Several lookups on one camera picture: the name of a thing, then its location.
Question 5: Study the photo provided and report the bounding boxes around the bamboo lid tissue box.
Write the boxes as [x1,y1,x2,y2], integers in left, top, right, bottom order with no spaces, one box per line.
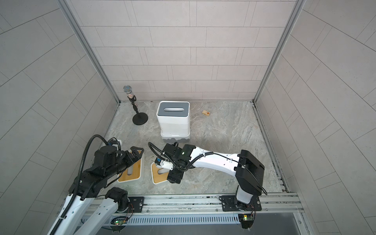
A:
[151,163,170,185]
[117,158,145,184]
[161,123,190,136]

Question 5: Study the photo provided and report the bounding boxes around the grey lid tissue box front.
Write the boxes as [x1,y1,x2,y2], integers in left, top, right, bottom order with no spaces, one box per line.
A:
[156,101,191,125]

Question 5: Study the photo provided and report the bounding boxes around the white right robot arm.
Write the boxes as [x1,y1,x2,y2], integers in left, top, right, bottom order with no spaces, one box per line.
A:
[155,144,267,212]

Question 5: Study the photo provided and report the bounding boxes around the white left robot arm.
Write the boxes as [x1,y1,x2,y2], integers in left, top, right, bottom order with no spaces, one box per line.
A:
[48,145,144,235]

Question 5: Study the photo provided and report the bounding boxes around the microphone on black stand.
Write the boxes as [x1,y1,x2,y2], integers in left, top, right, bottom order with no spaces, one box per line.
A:
[123,85,148,125]

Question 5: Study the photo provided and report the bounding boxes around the small wooden block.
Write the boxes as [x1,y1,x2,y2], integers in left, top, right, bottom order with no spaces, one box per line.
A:
[202,110,210,116]

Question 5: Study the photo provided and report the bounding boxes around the left green circuit board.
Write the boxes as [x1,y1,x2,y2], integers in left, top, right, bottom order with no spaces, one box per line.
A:
[110,216,128,233]

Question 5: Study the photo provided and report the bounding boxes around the green circuit board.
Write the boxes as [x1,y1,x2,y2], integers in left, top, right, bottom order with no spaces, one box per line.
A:
[110,216,128,233]
[238,214,255,229]

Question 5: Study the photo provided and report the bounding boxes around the white ventilation grille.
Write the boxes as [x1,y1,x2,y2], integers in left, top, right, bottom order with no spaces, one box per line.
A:
[96,213,241,226]

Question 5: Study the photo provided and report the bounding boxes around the right green circuit board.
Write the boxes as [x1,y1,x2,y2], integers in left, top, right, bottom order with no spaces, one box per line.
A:
[238,214,255,229]

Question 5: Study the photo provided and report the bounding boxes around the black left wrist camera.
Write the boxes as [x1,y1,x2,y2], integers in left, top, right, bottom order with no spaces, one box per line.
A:
[93,138,122,168]

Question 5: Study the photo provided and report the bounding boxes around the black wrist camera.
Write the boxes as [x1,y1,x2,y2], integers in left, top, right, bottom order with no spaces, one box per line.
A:
[93,138,122,168]
[153,148,174,170]

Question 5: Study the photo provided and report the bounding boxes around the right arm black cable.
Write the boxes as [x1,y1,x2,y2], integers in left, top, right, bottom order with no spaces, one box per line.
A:
[147,141,268,196]

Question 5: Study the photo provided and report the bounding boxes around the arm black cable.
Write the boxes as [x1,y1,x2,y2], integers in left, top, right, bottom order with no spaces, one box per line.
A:
[48,134,122,235]
[147,141,268,196]

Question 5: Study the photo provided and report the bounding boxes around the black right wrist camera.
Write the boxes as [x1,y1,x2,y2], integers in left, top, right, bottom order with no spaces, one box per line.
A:
[153,148,174,170]

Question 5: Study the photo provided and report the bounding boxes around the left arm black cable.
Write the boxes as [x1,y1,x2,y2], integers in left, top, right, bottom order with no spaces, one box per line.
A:
[48,134,122,235]

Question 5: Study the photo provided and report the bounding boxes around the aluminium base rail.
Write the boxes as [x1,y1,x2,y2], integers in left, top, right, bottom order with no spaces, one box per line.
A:
[129,193,304,215]

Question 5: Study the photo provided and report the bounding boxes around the aluminium corner post left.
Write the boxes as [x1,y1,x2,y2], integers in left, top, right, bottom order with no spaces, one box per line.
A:
[57,0,121,104]

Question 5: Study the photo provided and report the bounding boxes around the aluminium corner post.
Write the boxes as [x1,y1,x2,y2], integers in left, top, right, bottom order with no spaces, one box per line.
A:
[57,0,121,104]
[253,0,305,104]

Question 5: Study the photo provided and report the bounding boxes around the aluminium corner post right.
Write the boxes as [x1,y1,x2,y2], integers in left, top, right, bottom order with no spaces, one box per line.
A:
[253,0,305,104]

